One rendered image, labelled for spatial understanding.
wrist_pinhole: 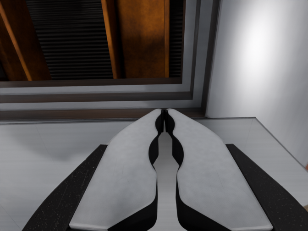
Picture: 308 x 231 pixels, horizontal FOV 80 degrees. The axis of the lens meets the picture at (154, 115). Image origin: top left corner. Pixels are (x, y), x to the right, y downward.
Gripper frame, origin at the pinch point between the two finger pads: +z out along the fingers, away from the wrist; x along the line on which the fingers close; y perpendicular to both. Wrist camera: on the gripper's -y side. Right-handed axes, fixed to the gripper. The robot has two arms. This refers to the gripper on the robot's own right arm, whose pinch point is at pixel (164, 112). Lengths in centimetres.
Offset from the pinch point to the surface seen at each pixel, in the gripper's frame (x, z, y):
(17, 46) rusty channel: -19.2, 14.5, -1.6
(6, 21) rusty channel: -19.3, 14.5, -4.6
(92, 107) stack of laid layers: -5.8, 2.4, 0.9
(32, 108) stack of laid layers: -10.8, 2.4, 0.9
